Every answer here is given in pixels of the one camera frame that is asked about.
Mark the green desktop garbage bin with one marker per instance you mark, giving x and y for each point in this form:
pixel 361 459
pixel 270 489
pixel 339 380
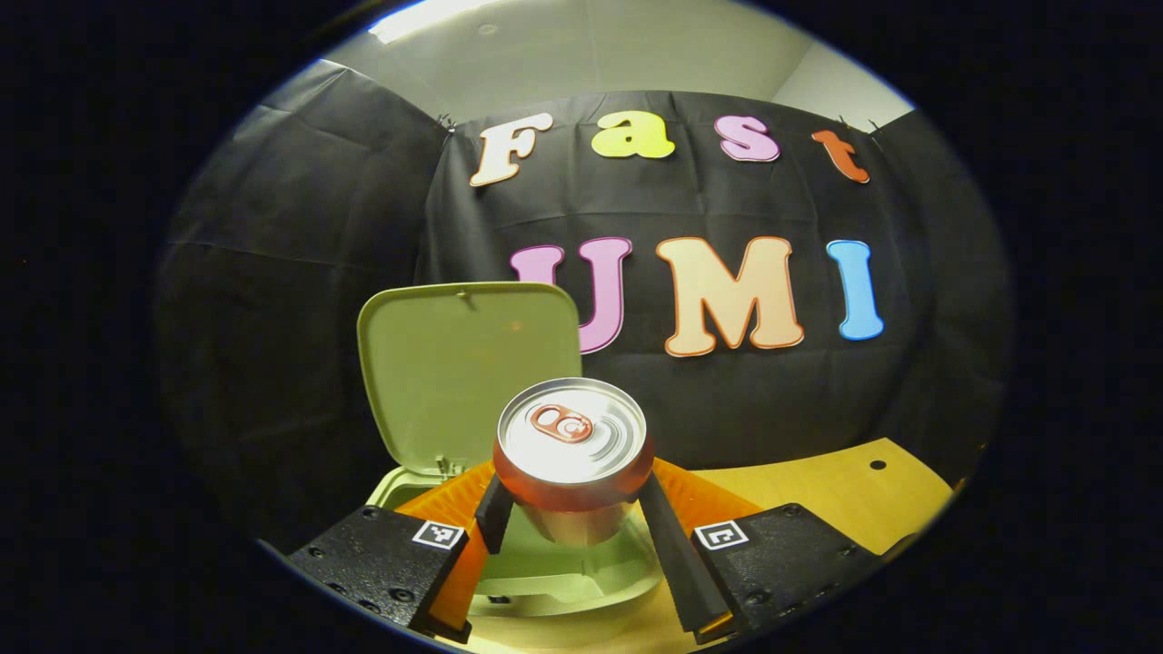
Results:
pixel 454 363

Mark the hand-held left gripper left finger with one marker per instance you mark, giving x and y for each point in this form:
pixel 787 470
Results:
pixel 495 518

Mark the wooden desktop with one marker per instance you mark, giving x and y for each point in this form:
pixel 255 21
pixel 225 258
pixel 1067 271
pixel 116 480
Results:
pixel 818 500

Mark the orange pop can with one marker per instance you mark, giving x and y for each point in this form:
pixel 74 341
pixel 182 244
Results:
pixel 572 427

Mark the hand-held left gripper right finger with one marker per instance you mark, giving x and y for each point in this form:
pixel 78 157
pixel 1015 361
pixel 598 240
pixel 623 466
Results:
pixel 677 563

